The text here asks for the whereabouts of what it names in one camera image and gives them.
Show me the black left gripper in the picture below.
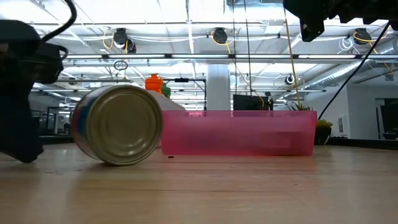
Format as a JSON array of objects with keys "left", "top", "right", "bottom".
[{"left": 0, "top": 20, "right": 68, "bottom": 163}]

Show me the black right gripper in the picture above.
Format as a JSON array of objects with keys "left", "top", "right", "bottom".
[{"left": 282, "top": 0, "right": 343, "bottom": 43}]

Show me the silver tin can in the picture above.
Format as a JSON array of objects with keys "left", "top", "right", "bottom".
[{"left": 70, "top": 84, "right": 164, "bottom": 166}]

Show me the orange plastic bottle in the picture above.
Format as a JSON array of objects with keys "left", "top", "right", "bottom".
[{"left": 144, "top": 73, "right": 164, "bottom": 95}]

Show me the green plastic bottle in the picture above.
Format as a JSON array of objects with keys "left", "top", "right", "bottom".
[{"left": 160, "top": 82, "right": 172, "bottom": 100}]

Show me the black monitor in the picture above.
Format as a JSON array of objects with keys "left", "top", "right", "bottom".
[{"left": 233, "top": 94, "right": 270, "bottom": 111}]

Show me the white pillar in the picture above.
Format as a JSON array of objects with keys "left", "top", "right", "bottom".
[{"left": 206, "top": 63, "right": 231, "bottom": 111}]

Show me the long ceiling light strip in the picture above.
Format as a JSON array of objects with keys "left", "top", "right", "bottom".
[{"left": 63, "top": 53, "right": 398, "bottom": 60}]

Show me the potted green succulent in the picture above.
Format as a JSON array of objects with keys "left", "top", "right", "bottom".
[{"left": 287, "top": 101, "right": 333, "bottom": 146}]

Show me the red translucent bin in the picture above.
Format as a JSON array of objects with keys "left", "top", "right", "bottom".
[{"left": 160, "top": 110, "right": 318, "bottom": 157}]

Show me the long yellow cable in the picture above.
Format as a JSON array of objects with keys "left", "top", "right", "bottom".
[{"left": 283, "top": 7, "right": 302, "bottom": 108}]

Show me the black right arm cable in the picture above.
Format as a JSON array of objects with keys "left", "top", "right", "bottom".
[{"left": 317, "top": 21, "right": 391, "bottom": 121}]

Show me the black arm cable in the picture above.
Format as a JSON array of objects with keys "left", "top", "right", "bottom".
[
  {"left": 317, "top": 21, "right": 391, "bottom": 121},
  {"left": 42, "top": 0, "right": 78, "bottom": 43}
]

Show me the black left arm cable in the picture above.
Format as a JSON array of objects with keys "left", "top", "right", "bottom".
[{"left": 42, "top": 0, "right": 78, "bottom": 43}]

